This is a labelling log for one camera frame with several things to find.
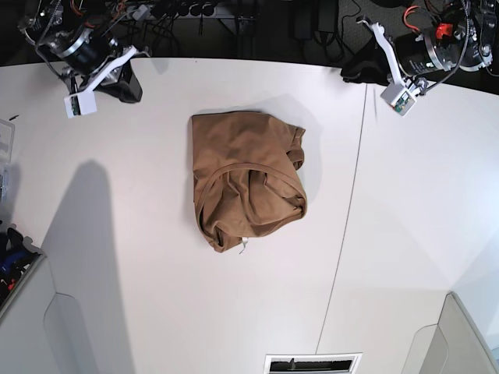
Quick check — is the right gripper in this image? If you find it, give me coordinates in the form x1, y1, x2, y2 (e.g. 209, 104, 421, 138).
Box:
46, 29, 143, 104

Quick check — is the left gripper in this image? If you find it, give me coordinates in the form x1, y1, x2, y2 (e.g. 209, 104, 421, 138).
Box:
340, 16, 462, 96

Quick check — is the brown t-shirt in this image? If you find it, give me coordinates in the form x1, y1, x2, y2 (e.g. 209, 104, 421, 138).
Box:
191, 111, 307, 253

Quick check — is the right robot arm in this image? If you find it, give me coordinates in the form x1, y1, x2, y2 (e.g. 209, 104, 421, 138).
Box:
19, 1, 143, 104

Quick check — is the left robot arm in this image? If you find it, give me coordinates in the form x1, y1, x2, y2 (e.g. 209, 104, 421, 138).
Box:
341, 1, 498, 97

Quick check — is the clear plastic box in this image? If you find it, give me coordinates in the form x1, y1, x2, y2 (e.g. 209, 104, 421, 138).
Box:
0, 119, 15, 203

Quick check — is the grey tool bin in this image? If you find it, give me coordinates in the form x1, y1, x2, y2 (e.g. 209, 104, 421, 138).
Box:
1, 224, 44, 312

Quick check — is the white slotted vent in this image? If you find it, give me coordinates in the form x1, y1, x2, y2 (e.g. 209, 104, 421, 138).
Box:
264, 353, 363, 374

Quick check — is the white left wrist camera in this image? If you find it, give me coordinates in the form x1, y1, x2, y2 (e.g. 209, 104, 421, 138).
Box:
380, 83, 417, 117

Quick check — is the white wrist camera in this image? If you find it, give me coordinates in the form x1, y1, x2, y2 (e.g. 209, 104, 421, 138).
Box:
64, 91, 97, 118
380, 83, 417, 117

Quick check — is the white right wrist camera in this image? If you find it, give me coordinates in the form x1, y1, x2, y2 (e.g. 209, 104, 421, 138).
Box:
64, 91, 97, 118

